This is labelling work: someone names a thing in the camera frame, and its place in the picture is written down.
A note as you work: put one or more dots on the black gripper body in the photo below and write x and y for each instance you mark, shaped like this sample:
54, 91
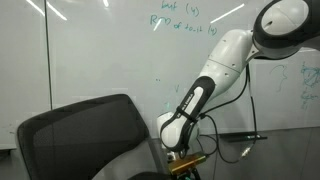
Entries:
195, 175

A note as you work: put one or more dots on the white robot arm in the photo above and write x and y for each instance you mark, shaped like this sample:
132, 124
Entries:
233, 56

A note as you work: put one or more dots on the black marker tray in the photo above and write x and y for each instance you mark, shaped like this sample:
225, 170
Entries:
233, 136

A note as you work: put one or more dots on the green whiteboard marker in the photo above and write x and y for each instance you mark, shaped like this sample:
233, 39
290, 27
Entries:
253, 136

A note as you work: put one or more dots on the black mesh office chair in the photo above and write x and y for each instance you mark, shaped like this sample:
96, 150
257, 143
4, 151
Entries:
83, 140

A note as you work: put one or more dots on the whiteboard panel with green writing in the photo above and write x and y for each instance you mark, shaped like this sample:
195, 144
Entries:
116, 50

